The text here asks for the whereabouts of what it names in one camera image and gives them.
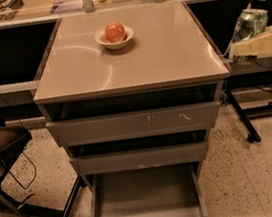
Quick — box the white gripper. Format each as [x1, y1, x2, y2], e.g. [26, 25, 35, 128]
[229, 26, 272, 59]

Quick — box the green soda can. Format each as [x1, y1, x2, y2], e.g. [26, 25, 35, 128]
[229, 8, 272, 63]

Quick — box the grey drawer cabinet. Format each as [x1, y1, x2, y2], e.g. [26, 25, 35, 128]
[22, 0, 243, 195]

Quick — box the grey middle drawer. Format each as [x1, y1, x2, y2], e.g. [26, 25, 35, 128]
[70, 129, 209, 176]

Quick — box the grey drawer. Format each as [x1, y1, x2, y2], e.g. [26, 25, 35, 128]
[91, 163, 209, 217]
[42, 81, 229, 152]
[70, 129, 209, 176]

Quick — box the grey top drawer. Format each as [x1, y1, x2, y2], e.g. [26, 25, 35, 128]
[42, 81, 229, 152]

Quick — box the grey bottom drawer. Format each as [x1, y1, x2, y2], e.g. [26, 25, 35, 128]
[91, 163, 209, 217]

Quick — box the red apple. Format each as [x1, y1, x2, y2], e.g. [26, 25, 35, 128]
[104, 22, 126, 43]

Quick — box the white ceramic bowl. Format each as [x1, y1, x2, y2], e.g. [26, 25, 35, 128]
[94, 22, 134, 50]

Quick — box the black table leg frame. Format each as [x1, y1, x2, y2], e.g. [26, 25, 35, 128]
[224, 70, 272, 143]

